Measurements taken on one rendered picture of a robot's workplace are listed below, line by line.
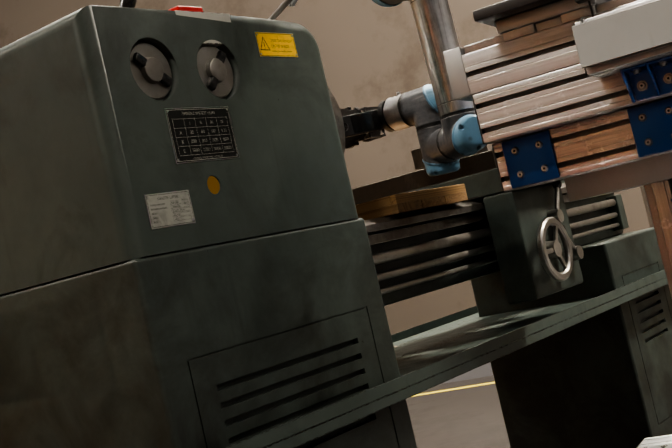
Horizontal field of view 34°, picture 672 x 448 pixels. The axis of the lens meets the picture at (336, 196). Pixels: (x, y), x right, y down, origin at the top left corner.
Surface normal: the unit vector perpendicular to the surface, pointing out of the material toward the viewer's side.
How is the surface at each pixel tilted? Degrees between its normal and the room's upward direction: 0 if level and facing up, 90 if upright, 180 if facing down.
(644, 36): 90
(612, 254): 90
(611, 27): 90
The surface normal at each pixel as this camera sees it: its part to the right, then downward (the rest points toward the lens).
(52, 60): -0.59, 0.09
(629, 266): 0.77, -0.22
